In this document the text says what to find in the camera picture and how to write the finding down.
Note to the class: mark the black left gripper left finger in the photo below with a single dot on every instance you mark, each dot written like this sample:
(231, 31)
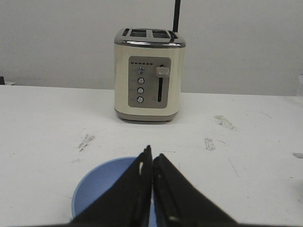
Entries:
(127, 202)

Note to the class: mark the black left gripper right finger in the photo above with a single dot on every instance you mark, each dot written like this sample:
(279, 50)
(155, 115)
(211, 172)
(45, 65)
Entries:
(179, 204)

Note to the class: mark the blue bowl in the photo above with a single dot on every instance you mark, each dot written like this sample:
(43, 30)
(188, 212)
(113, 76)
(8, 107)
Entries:
(97, 182)

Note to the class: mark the cream and chrome toaster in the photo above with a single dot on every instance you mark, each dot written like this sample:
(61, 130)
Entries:
(148, 71)

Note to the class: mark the black tripod pole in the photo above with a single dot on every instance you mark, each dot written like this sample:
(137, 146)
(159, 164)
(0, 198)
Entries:
(176, 16)

